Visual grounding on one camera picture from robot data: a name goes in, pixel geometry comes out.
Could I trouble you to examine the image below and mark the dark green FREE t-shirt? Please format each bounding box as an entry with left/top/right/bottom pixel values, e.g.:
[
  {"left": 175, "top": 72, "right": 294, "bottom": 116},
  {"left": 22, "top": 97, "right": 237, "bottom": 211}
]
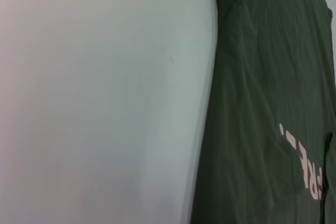
[{"left": 183, "top": 0, "right": 336, "bottom": 224}]

